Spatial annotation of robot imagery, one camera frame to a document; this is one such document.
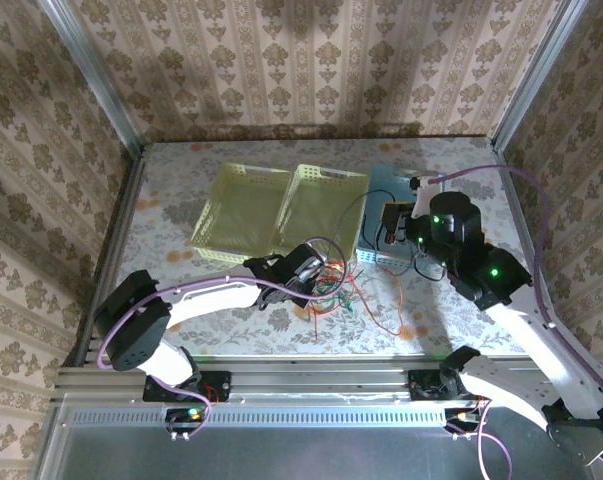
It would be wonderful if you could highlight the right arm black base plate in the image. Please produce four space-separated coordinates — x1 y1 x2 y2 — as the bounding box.
409 369 487 401

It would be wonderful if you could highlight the thin red cable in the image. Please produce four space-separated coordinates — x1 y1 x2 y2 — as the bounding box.
305 259 355 326
353 272 418 337

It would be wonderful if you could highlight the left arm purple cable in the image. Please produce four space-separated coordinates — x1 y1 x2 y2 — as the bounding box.
95 235 350 436

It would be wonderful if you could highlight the sheet metal cover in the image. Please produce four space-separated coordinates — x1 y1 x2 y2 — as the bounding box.
33 392 603 480

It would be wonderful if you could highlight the pale yellow perforated basket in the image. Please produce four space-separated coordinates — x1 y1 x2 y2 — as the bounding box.
270 163 371 262
185 162 292 264

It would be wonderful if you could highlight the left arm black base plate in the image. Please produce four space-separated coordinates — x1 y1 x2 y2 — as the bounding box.
141 370 232 403

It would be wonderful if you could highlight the aluminium front rail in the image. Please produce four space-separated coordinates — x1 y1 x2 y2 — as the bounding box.
50 357 602 401

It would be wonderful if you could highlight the aluminium table side rail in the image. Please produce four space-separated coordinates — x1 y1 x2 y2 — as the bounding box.
73 144 150 366
489 139 572 364

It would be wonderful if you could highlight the light blue perforated basket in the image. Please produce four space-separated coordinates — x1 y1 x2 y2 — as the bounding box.
355 162 432 266

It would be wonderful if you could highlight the green cable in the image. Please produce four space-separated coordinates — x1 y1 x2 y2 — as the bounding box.
325 269 362 314

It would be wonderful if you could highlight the aluminium corner post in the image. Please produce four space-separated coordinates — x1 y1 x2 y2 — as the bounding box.
36 0 146 151
489 0 591 151

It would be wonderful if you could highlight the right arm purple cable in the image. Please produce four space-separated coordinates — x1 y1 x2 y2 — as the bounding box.
428 165 603 480

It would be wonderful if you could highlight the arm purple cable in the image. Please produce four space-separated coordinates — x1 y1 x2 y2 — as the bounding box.
95 235 350 436
428 165 603 480

